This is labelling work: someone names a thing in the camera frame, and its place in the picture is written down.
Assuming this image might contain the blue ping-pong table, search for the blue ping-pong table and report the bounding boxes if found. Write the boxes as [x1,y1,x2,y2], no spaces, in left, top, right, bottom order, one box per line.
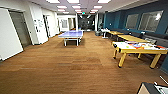
[58,30,85,47]

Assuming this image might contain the small white table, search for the small white table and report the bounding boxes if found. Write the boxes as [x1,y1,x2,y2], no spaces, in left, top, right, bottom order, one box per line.
[100,28,113,39]

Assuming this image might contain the white ceiling light panel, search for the white ceiling light panel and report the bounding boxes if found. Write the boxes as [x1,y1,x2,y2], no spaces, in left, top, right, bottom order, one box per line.
[93,5,104,9]
[97,0,112,4]
[45,0,62,4]
[56,5,68,9]
[73,4,86,9]
[65,0,81,4]

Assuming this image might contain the yellow game table white top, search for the yellow game table white top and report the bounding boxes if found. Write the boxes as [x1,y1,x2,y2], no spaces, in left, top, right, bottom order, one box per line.
[111,40,168,70]

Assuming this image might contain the grey double door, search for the grey double door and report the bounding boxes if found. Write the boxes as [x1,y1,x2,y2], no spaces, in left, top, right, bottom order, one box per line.
[8,10,33,48]

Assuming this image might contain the green foosball table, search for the green foosball table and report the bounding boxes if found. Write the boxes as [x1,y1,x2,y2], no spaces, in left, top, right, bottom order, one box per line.
[136,75,168,94]

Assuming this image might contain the white papers on wall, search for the white papers on wall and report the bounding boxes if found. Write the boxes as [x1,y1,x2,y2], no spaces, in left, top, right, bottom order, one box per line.
[37,19,45,30]

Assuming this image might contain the window in blue wall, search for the window in blue wall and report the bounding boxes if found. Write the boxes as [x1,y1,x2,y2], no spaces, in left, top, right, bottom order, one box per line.
[138,10,165,33]
[124,13,140,31]

